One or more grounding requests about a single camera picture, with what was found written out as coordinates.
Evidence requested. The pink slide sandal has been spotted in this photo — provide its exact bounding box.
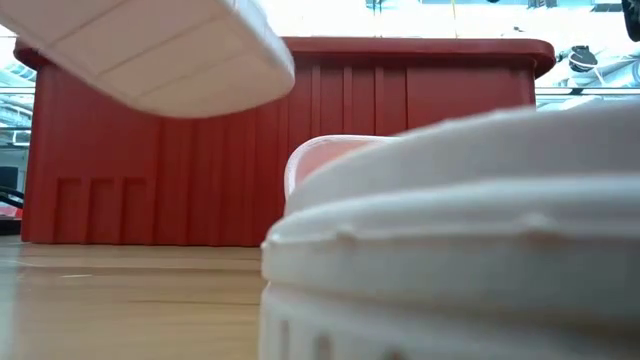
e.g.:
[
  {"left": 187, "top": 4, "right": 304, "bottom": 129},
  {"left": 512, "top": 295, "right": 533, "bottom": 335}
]
[
  {"left": 0, "top": 0, "right": 296, "bottom": 120},
  {"left": 258, "top": 102, "right": 640, "bottom": 360}
]

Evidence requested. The red plastic bin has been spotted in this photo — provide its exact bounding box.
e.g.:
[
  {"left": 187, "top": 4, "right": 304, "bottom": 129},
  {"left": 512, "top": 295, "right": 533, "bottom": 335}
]
[{"left": 13, "top": 36, "right": 557, "bottom": 249}]

